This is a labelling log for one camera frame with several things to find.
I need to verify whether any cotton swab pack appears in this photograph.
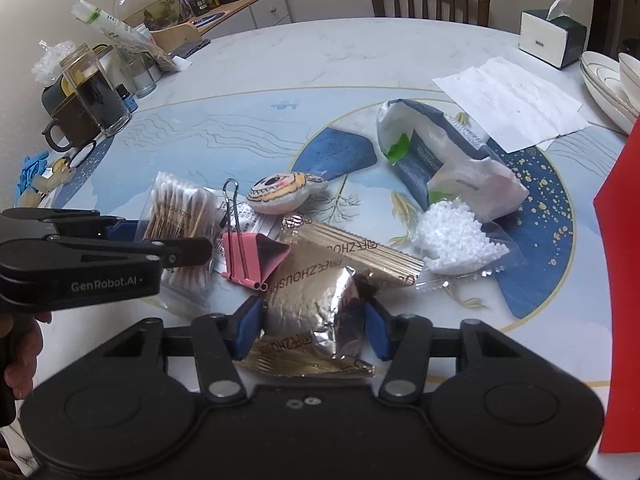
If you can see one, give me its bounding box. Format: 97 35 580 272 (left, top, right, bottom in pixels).
135 170 226 311

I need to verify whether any pink binder clip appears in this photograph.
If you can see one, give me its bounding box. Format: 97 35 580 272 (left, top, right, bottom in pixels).
220 179 292 292

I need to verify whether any white paper napkin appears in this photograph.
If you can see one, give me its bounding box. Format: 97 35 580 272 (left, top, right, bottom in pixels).
431 56 592 153

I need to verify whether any brown mug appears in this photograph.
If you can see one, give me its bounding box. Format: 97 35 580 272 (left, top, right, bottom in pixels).
41 95 101 153

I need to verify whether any small blue bottle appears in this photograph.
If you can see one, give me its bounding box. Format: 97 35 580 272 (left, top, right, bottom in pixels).
116 85 138 113

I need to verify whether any gold and silver snack packet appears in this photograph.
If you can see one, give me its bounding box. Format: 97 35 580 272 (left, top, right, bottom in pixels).
250 214 427 378

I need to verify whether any white side cabinet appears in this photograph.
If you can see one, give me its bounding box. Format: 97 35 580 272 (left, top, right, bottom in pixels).
197 0 293 41

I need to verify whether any person's left hand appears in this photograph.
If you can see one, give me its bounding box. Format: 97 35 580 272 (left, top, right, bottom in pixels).
3 311 54 402

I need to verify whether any blue and white tissue package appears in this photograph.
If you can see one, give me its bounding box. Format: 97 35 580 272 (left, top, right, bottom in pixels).
376 98 530 221

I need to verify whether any white patterned desktop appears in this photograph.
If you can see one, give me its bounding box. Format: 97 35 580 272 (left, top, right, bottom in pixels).
0 17 640 480

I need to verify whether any clear drinking glass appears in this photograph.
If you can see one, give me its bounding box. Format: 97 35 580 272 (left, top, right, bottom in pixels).
127 55 158 100

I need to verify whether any printed paper receipt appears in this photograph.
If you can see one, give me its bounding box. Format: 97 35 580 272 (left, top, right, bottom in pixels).
215 199 286 241

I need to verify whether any blue glove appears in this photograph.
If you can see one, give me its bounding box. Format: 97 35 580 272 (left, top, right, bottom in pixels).
15 152 51 198

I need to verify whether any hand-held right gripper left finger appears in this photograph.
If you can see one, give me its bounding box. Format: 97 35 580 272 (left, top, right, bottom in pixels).
97 295 266 404

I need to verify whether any bag of white foam beads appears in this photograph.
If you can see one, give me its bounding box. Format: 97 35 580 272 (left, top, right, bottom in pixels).
411 197 526 293

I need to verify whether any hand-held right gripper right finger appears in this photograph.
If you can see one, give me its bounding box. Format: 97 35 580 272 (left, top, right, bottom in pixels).
364 300 539 404

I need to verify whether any green and white tissue box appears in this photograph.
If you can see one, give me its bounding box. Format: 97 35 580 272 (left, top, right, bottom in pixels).
519 0 588 70

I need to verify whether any red and white cardboard box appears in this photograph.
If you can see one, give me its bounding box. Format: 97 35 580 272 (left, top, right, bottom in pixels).
593 115 640 456

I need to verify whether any stack of white plates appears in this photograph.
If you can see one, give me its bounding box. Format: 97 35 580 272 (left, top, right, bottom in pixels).
581 51 640 117

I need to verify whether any white bowl gold rim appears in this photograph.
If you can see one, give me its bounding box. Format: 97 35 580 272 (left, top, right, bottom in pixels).
618 52 640 111

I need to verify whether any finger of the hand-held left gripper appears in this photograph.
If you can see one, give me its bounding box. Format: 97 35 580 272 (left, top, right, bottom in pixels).
99 215 143 242
142 236 214 269

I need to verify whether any green and white plastic package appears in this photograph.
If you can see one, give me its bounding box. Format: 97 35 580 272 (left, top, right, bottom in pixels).
71 0 193 73

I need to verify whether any glass jar of dark tea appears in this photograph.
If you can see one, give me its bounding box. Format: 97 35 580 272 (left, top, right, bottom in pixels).
60 42 132 137

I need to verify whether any white plate gold rim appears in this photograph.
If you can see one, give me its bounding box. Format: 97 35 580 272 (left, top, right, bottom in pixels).
585 76 640 136

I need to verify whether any crumpled clear plastic bag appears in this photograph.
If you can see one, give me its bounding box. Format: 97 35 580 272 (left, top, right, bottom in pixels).
31 40 76 86

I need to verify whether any round striped plush toy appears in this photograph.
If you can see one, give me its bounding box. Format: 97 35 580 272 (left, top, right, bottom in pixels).
246 172 329 215

